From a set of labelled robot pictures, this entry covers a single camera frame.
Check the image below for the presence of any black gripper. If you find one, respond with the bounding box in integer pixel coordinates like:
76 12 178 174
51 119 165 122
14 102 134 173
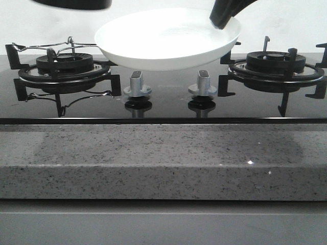
209 0 256 29

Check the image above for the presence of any white round plate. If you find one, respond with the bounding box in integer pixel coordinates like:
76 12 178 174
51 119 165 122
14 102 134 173
95 8 241 71

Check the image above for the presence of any black frying pan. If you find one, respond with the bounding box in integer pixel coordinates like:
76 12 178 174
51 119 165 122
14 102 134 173
34 0 112 10

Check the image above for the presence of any black right burner head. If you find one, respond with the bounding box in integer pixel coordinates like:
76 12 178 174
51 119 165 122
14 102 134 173
246 51 307 75

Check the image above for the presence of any black burner head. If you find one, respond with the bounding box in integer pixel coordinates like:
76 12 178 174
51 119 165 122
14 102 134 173
36 53 94 75
246 51 307 75

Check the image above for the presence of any silver right stove knob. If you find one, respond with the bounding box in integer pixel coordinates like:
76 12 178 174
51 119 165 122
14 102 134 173
188 70 217 96

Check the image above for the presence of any silver stove knob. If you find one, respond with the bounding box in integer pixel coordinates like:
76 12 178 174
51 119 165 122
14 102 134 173
188 70 217 96
123 70 152 97

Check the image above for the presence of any black glass gas hob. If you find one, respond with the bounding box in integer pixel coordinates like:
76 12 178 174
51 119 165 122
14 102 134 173
1 55 326 125

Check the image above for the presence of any black right pan support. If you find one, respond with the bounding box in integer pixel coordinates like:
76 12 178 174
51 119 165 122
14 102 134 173
218 36 326 116

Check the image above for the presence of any black pan support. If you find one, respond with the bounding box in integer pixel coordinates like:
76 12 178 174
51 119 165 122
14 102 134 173
6 44 122 117
218 36 326 116

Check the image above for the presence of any silver left stove knob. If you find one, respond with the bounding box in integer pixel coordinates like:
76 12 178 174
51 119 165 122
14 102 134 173
123 70 152 97

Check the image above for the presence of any black left burner head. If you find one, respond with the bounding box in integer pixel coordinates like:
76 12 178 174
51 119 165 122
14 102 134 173
36 53 94 75

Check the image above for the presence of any black left pan support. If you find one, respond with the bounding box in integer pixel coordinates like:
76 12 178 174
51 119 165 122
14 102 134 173
6 44 122 117

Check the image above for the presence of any grey cabinet front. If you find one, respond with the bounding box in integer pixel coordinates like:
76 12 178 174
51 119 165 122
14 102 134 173
1 200 326 244

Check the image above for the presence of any chrome wire pan rack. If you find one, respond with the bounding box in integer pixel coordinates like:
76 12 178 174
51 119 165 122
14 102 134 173
9 36 99 55

